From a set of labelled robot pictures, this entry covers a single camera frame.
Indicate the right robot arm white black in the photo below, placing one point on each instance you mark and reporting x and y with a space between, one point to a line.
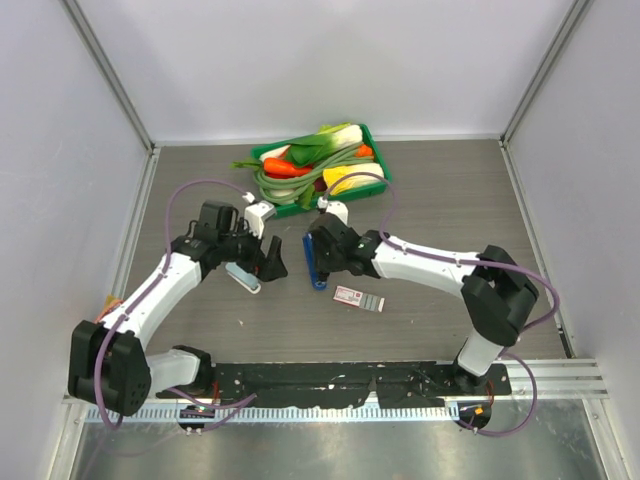
497 294

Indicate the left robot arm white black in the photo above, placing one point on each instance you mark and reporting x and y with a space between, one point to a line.
109 366

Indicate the green bean bundle toy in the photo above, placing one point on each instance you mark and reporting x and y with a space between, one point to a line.
303 190

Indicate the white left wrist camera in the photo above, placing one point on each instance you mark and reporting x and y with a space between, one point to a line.
256 214

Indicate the staple box red white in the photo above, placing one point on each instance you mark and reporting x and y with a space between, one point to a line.
358 299

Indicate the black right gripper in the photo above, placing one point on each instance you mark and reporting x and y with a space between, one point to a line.
322 264

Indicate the white bok choy toy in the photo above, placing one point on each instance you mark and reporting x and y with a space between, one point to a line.
341 136

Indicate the green leafy vegetable toy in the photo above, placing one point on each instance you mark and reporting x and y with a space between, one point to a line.
301 151

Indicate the yellow napa cabbage toy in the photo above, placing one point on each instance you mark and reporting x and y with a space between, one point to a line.
341 179

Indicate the green plastic tray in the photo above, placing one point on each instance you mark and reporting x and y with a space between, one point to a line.
361 193

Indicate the small orange carrot toy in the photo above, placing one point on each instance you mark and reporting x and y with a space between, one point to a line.
364 151

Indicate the orange snack bag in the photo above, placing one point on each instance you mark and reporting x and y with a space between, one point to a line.
111 303

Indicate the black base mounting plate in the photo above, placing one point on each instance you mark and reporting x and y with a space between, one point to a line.
348 384

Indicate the light blue small stapler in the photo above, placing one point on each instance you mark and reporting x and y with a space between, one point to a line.
247 280

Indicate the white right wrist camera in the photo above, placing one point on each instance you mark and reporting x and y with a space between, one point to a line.
336 208

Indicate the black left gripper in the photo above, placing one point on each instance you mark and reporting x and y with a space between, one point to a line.
269 267

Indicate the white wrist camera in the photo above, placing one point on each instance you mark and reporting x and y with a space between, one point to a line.
256 214
336 208

